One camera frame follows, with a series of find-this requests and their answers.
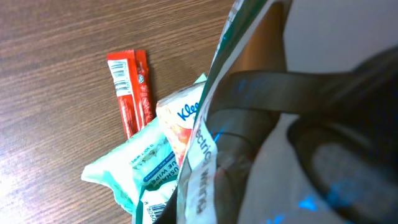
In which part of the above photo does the pink tissue packet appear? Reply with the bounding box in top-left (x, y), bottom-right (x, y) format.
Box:
top-left (156, 82), bottom-right (205, 167)

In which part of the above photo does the red Nescafe stick sachet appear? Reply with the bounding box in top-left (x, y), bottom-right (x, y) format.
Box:
top-left (107, 50), bottom-right (155, 139)

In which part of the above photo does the white wet wipes pack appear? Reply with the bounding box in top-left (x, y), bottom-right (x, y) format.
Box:
top-left (81, 73), bottom-right (208, 224)

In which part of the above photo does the green 3M gloves packet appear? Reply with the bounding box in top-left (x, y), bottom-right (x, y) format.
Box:
top-left (154, 0), bottom-right (398, 224)

